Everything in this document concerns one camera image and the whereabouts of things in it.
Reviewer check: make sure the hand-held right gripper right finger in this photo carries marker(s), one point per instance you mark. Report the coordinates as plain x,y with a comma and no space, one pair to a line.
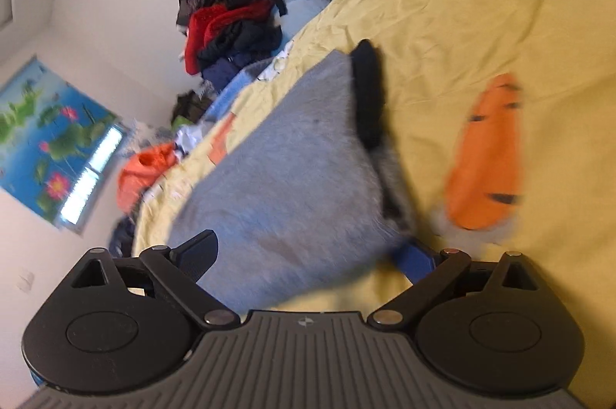
415,259

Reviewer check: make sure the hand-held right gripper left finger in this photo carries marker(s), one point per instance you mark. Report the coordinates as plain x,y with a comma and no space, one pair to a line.
197,253

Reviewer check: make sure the grey sweater with navy sleeves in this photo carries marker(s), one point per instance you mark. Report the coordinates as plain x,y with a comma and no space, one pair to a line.
293,178

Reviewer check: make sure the pile of dark and red clothes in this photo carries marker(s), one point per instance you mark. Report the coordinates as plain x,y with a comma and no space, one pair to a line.
231,14

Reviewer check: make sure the orange plastic bag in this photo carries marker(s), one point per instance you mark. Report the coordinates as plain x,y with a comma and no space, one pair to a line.
144,175

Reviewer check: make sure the white crumpled cloth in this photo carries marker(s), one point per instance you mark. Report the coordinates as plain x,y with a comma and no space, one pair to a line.
190,135

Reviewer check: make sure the window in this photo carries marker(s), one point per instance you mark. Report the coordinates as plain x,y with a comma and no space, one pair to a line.
91,175

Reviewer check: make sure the dark green cloth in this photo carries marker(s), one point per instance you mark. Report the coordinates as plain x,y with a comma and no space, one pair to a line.
190,106

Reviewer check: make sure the light blue folded cloth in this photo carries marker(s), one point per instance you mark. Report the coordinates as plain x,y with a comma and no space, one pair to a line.
231,97

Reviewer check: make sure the lotus print window blind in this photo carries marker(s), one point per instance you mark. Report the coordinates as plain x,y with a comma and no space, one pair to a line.
45,134

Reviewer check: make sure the yellow printed bedspread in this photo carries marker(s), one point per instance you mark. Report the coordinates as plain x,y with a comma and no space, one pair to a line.
481,52

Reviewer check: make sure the white wall socket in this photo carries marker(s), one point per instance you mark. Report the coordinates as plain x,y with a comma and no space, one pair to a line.
24,280

